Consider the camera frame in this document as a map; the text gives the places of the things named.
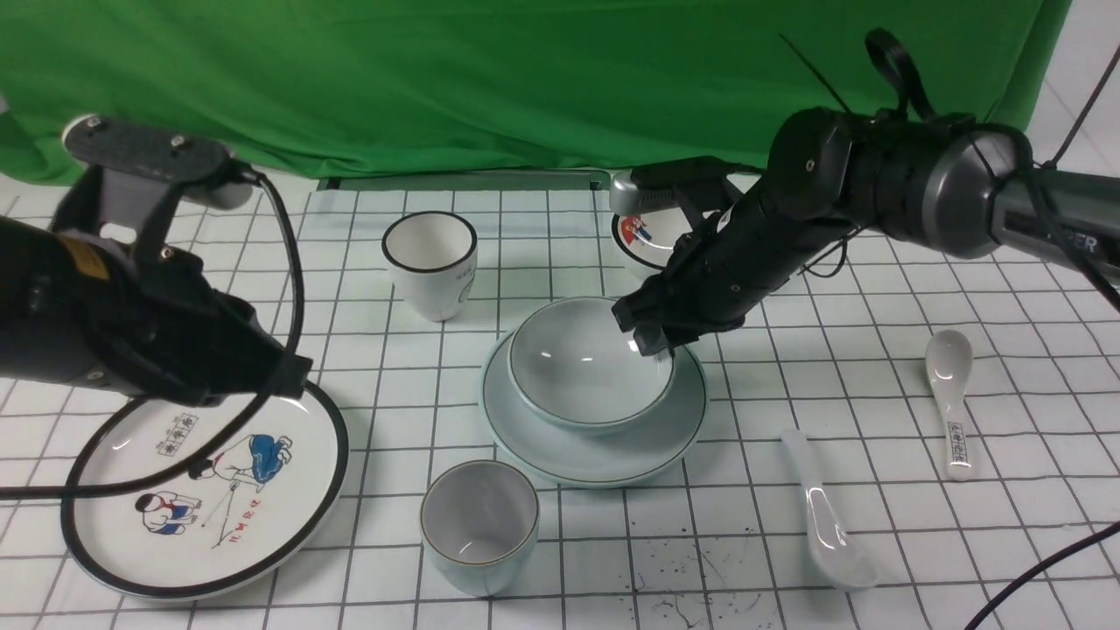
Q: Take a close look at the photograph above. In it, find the pale blue plate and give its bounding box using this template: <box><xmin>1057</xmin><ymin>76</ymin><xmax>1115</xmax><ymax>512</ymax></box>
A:
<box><xmin>479</xmin><ymin>333</ymin><xmax>710</xmax><ymax>489</ymax></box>

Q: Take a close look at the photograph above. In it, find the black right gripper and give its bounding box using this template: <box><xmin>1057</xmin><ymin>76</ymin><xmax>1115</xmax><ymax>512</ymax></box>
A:
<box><xmin>612</xmin><ymin>185</ymin><xmax>855</xmax><ymax>356</ymax></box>

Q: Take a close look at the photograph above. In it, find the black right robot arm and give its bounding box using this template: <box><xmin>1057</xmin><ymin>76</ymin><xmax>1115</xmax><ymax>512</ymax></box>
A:
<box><xmin>609</xmin><ymin>28</ymin><xmax>1119</xmax><ymax>356</ymax></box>

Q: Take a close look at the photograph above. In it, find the green backdrop cloth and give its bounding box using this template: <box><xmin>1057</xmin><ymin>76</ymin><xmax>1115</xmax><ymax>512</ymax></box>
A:
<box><xmin>1</xmin><ymin>1</ymin><xmax>1068</xmax><ymax>184</ymax></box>

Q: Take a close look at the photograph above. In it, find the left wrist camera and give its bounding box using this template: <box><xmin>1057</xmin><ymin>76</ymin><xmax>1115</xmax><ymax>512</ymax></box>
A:
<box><xmin>59</xmin><ymin>115</ymin><xmax>253</xmax><ymax>211</ymax></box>

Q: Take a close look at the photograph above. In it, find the white spoon with label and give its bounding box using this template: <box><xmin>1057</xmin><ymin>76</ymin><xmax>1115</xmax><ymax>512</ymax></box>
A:
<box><xmin>925</xmin><ymin>328</ymin><xmax>976</xmax><ymax>481</ymax></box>

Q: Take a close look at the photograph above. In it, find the plain white ceramic spoon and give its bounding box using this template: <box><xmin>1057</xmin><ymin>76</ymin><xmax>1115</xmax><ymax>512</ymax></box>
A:
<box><xmin>780</xmin><ymin>428</ymin><xmax>879</xmax><ymax>592</ymax></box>

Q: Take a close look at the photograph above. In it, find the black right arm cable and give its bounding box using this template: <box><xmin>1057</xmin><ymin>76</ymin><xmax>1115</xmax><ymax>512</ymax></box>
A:
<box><xmin>962</xmin><ymin>521</ymin><xmax>1120</xmax><ymax>630</ymax></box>

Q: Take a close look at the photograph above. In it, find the pale blue cup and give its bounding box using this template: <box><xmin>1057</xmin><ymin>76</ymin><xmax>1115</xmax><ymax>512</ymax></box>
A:
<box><xmin>419</xmin><ymin>458</ymin><xmax>540</xmax><ymax>597</ymax></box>

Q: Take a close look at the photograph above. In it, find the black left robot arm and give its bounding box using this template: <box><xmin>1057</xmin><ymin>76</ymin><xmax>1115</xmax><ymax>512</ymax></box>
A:
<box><xmin>1</xmin><ymin>163</ymin><xmax>312</xmax><ymax>407</ymax></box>

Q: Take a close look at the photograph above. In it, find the white cup black rim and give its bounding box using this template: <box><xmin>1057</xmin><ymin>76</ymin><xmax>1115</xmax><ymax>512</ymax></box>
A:
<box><xmin>381</xmin><ymin>211</ymin><xmax>479</xmax><ymax>322</ymax></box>

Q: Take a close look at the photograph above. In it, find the white grid tablecloth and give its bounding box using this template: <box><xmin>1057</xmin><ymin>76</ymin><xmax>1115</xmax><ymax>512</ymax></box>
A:
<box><xmin>1</xmin><ymin>176</ymin><xmax>1117</xmax><ymax>629</ymax></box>

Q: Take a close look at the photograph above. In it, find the pale blue bowl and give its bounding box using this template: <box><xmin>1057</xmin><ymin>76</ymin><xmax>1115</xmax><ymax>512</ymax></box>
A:
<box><xmin>507</xmin><ymin>297</ymin><xmax>676</xmax><ymax>433</ymax></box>

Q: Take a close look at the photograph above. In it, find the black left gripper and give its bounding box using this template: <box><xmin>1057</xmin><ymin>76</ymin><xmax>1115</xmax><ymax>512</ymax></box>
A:
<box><xmin>52</xmin><ymin>166</ymin><xmax>312</xmax><ymax>407</ymax></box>

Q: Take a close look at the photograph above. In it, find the white bowl black rim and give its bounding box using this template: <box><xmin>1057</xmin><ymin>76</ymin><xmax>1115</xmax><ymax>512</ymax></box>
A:
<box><xmin>612</xmin><ymin>209</ymin><xmax>692</xmax><ymax>282</ymax></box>

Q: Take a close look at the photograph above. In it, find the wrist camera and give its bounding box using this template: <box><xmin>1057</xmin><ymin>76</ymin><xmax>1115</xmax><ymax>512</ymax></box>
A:
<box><xmin>608</xmin><ymin>156</ymin><xmax>743</xmax><ymax>217</ymax></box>
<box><xmin>59</xmin><ymin>115</ymin><xmax>253</xmax><ymax>211</ymax></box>

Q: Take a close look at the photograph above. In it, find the cartoon plate black rim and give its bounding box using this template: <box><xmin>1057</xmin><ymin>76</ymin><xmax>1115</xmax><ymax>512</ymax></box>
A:
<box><xmin>60</xmin><ymin>383</ymin><xmax>349</xmax><ymax>601</ymax></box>

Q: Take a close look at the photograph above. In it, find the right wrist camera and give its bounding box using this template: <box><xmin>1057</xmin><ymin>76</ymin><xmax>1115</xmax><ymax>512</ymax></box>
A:
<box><xmin>608</xmin><ymin>156</ymin><xmax>743</xmax><ymax>217</ymax></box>

